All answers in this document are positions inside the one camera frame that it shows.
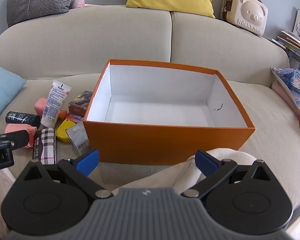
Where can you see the pink bottle with orange cap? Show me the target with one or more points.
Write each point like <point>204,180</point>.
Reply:
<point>13,128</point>

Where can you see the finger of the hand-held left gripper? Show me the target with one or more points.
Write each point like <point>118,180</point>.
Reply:
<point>17,137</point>

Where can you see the light blue pillow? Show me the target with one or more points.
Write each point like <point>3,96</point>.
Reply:
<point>2,92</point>

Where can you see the tan foil packet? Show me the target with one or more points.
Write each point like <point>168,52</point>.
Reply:
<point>81,101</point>

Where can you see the orange cardboard box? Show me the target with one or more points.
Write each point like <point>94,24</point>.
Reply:
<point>165,142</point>

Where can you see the black cylindrical bottle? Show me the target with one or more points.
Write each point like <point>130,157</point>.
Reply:
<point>21,118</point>

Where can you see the stack of colourful books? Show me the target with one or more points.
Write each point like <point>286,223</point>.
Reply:
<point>293,42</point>

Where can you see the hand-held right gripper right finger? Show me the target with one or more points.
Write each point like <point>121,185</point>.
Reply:
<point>205,163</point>

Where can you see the white lotion tube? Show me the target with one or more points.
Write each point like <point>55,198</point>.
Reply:
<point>55,102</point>

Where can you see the anime printed pillow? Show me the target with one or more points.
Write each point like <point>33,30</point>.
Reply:
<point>296,85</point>

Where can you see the plaid pattern case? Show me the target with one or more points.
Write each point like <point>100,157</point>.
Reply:
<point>47,142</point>

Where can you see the small orange item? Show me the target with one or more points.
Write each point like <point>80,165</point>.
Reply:
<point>62,115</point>

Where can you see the yellow tape measure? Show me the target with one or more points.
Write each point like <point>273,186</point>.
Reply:
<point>63,131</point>

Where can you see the pink plush toy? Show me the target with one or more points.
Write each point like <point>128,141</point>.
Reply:
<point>77,3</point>

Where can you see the white cloth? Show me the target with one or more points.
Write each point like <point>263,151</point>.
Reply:
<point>160,177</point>

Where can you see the clear plastic packet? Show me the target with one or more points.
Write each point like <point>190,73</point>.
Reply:
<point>78,137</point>

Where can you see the cream bear mini suitcase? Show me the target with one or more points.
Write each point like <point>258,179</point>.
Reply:
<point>247,12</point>

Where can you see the black white houndstooth pillow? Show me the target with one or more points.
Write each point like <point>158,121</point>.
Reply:
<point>40,2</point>

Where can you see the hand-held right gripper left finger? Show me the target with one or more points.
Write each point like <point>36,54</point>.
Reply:
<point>88,160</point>

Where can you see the red blue floss box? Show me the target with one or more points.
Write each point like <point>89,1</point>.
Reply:
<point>74,118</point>

